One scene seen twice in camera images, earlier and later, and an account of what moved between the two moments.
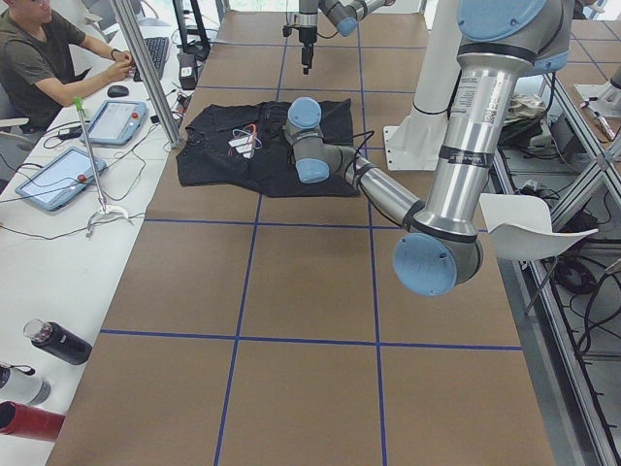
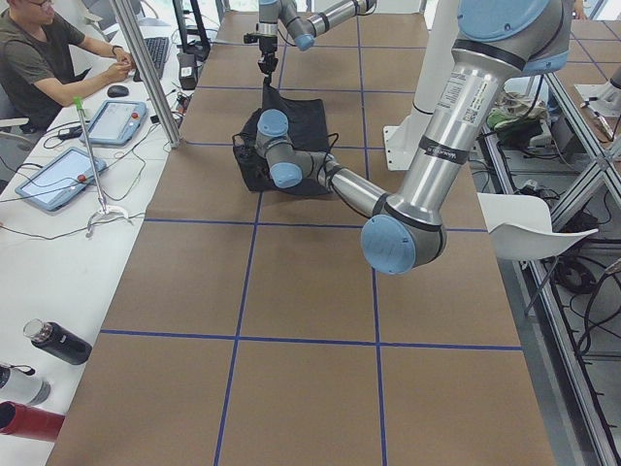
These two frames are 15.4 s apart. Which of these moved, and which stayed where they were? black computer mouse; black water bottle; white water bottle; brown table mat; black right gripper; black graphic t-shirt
Moved: black right gripper; black graphic t-shirt
Stayed: black water bottle; white water bottle; brown table mat; black computer mouse
